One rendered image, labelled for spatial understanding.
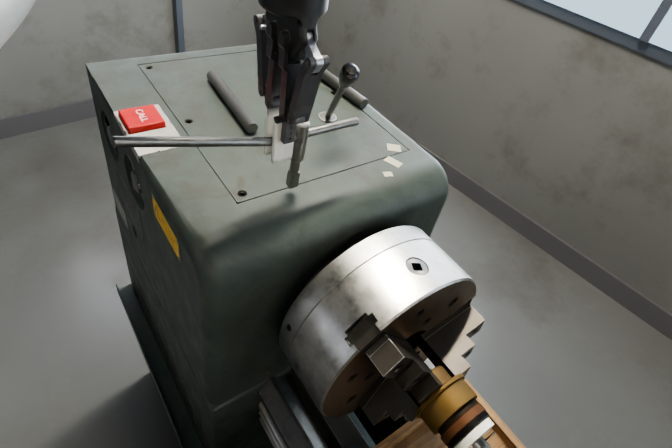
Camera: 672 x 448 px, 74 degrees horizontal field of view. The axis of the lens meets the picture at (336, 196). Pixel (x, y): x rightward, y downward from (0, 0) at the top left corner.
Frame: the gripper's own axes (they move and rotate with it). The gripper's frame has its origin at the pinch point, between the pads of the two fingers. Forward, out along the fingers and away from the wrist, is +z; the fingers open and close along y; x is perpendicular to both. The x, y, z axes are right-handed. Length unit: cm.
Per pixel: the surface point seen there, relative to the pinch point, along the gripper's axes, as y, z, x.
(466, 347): 29.0, 25.9, 19.2
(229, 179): -6.9, 11.8, -3.7
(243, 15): -246, 87, 120
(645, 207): 10, 84, 199
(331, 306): 16.3, 18.4, 0.7
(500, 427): 39, 47, 29
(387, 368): 27.1, 19.7, 2.4
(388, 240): 13.2, 13.5, 12.3
